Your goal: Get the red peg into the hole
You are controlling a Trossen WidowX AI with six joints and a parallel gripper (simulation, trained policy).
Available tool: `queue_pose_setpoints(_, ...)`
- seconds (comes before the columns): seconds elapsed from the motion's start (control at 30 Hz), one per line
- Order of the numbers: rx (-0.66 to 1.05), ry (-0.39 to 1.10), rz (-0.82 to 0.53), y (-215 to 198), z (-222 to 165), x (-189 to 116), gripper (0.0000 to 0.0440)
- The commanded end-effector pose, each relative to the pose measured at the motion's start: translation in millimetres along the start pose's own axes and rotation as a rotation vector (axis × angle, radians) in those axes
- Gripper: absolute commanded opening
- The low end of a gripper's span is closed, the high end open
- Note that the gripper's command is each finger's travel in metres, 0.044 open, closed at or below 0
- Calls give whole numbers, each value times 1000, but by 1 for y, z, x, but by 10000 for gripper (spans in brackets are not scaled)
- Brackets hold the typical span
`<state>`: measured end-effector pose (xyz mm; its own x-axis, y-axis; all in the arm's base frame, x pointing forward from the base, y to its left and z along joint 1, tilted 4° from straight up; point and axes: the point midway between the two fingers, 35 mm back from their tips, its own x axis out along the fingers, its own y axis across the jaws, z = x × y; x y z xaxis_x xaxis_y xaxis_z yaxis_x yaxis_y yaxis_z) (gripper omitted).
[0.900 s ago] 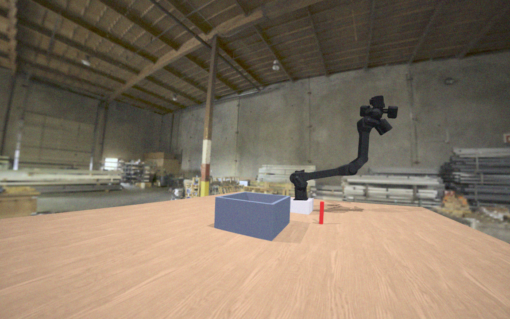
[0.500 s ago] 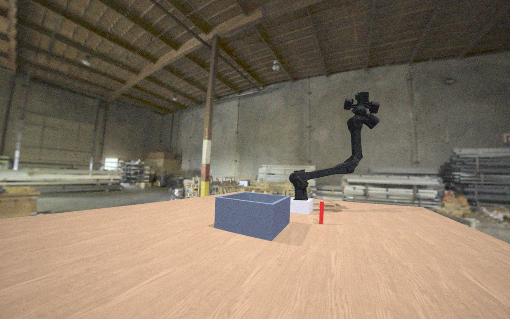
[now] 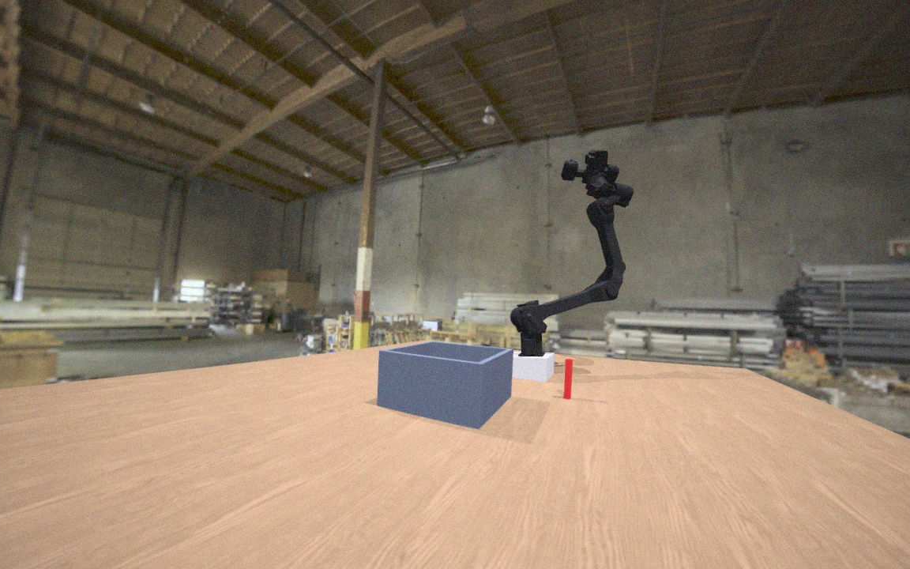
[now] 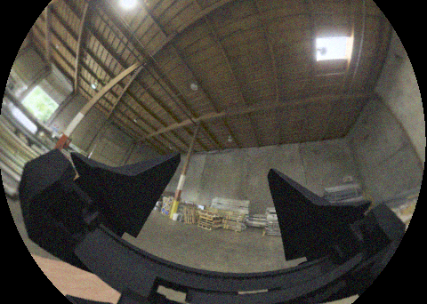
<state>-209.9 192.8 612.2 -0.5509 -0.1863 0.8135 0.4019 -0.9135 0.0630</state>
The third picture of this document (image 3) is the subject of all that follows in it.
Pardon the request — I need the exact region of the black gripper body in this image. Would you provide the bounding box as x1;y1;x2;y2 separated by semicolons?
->
561;160;619;190

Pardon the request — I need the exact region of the red peg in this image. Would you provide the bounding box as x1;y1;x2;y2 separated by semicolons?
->
564;359;573;400

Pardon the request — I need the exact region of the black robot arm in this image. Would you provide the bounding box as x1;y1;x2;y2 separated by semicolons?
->
510;149;634;357

